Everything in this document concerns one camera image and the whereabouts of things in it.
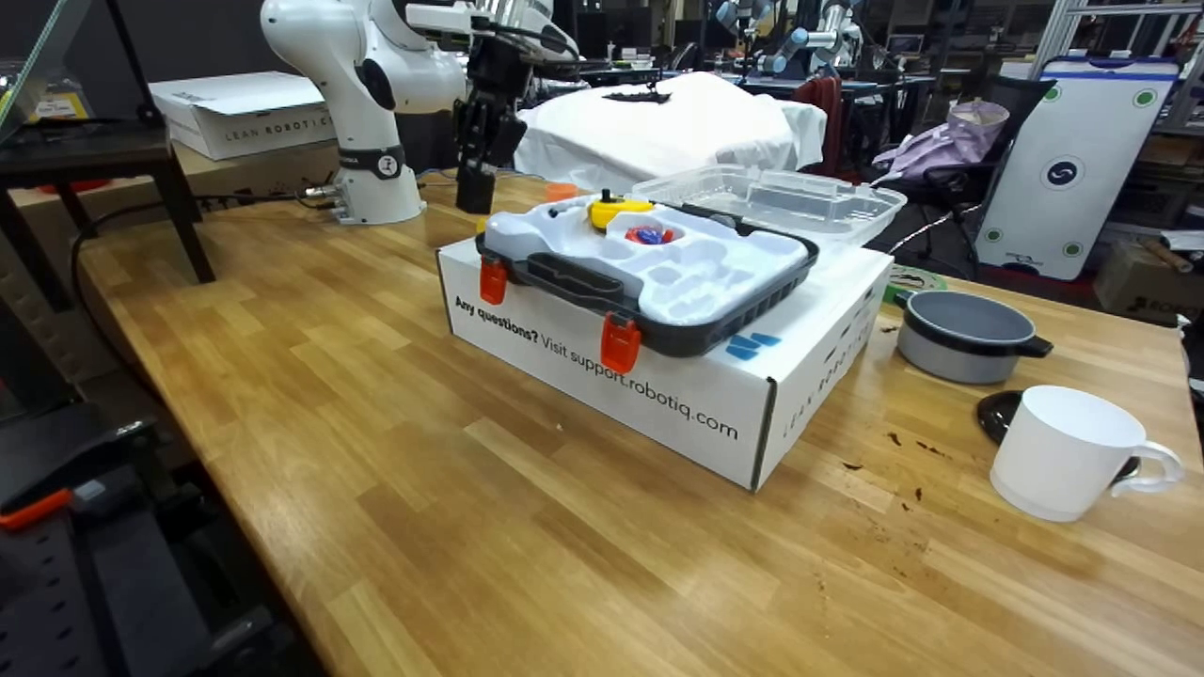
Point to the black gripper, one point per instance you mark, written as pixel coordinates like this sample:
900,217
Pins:
500,79

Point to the clear plastic lid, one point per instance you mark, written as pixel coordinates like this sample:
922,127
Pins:
821,209

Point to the red blue toy pieces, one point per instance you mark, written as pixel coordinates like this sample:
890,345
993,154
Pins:
651,235

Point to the white panel cart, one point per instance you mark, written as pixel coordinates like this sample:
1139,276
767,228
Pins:
1069,161

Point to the white cloth covered object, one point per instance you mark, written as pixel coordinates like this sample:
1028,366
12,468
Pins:
614,135

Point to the grey black organizer case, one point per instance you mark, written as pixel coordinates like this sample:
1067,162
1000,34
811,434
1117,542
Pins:
671,298

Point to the black side table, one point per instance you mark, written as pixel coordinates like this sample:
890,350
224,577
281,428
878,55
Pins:
75,152

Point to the black salt cellar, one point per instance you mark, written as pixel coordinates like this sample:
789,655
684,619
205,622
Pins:
476,191

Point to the white cardboard box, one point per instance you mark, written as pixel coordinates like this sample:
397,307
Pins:
737,409

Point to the white mug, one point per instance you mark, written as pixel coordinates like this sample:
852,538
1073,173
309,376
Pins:
1067,449

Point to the grey pot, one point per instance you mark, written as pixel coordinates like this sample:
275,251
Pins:
965,341

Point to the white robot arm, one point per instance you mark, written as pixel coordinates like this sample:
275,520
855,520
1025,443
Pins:
386,57

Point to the black coaster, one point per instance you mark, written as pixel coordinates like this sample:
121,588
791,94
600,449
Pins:
995,415

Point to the yellow round toy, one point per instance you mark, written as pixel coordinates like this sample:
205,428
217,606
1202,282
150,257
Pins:
609,209

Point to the white flat boxes stack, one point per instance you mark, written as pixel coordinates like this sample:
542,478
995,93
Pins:
243,114

